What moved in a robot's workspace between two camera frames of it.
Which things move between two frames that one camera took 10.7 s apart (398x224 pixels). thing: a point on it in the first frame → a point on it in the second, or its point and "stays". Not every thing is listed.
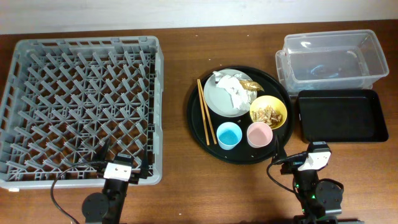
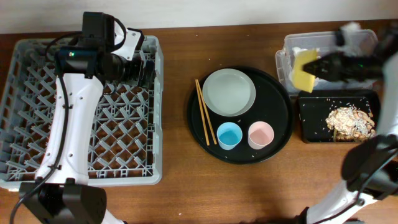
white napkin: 242,98 → 288,64
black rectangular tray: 341,116 stays
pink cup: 259,134 stays
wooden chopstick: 199,90 stays
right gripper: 279,151 → 339,71
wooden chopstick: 208,114 stays
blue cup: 229,135 stays
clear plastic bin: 339,60 stays
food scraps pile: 268,115 → 350,124
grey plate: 218,99 stays
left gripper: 134,178 → 147,73
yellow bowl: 268,109 → 303,79
